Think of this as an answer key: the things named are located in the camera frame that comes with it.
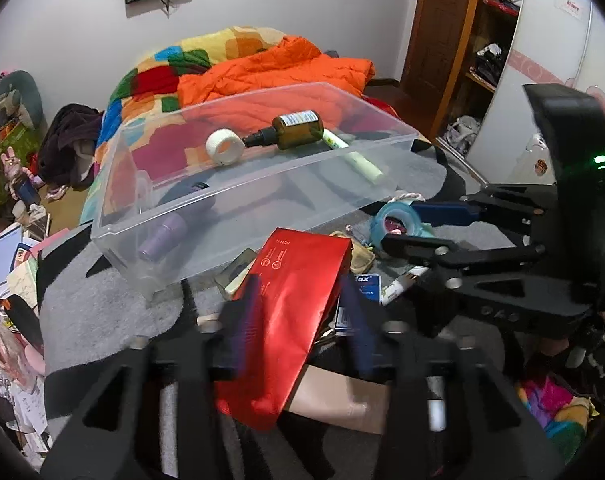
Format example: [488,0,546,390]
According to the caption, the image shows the pink rabbit toy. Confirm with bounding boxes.
[0,145,41,209]

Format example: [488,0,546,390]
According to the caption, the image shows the pink plush slipper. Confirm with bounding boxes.
[0,317,46,397]

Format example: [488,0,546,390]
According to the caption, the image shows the red foil pouch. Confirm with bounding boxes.
[215,227,354,433]

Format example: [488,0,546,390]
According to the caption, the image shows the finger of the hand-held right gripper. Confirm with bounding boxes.
[411,183,559,242]
[380,234,604,333]

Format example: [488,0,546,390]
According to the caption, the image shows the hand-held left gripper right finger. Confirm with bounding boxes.
[339,279,567,480]

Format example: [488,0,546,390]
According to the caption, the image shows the colourful patterned cloth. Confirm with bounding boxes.
[515,375,596,464]

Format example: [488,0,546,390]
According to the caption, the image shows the purple cup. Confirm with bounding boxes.
[137,212,190,261]

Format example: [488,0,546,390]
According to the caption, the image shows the grey clothes heap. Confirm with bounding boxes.
[445,115,481,156]

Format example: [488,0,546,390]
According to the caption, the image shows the person's right forearm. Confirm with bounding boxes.
[525,312,605,402]

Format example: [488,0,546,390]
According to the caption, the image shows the white sliding wardrobe door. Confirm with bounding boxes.
[465,0,605,187]

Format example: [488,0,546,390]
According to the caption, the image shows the beige cosmetic tube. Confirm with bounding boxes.
[281,364,391,434]

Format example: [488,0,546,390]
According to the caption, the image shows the grey and black blanket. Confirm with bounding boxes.
[35,137,533,480]

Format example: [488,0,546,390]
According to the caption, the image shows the blue box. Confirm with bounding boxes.
[335,272,384,337]

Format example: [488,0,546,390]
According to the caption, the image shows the green bag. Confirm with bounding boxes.
[0,120,41,207]

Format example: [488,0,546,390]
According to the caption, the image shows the pile of papers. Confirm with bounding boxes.
[0,370,54,462]

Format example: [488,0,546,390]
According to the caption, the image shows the green and white tube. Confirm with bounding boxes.
[323,129,385,184]

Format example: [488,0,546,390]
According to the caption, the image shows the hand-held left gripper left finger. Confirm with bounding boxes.
[40,275,264,480]

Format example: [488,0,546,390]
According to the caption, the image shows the pink box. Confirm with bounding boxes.
[29,227,71,257]

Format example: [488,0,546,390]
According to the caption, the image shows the wooden wardrobe shelf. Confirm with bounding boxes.
[435,0,528,162]

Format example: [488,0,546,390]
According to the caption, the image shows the gold box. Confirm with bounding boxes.
[216,248,258,296]

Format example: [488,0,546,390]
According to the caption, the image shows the white marker pen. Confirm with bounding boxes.
[379,265,431,307]

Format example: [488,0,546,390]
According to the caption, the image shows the orange puffer jacket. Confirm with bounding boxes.
[177,35,376,127]

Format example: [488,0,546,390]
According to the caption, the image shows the clear plastic storage bin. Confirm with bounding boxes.
[90,81,421,302]

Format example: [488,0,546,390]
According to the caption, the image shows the dark clothes pile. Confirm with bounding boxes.
[36,103,106,191]

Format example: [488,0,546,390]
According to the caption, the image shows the brown wooden door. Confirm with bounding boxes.
[400,0,484,137]

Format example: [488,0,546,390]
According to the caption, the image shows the colourful patchwork blanket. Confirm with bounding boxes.
[80,25,294,227]

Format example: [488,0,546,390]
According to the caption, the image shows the black and white clothes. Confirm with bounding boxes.
[475,42,506,84]

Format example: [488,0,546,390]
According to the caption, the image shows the red cloth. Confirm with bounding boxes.
[483,0,521,17]

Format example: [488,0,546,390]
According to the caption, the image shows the white tape roll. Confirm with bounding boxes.
[205,128,244,165]

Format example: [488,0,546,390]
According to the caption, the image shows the brown spray bottle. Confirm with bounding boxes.
[242,110,325,151]

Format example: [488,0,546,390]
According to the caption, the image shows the teal tape roll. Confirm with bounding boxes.
[370,200,434,252]

